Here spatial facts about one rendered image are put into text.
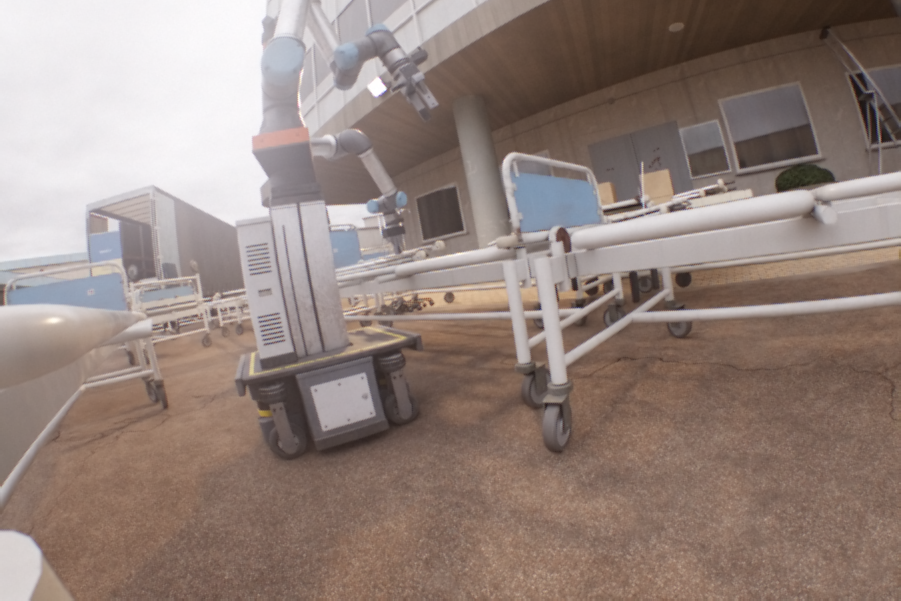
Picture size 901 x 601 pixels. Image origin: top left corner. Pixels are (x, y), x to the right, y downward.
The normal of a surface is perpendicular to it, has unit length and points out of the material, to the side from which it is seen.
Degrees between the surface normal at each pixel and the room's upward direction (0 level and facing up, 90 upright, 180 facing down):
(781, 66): 90
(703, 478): 0
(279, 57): 98
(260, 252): 90
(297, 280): 90
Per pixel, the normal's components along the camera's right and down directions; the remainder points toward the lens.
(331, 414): 0.49, -0.08
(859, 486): -0.18, -0.98
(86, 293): 0.72, -0.12
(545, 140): -0.69, 0.13
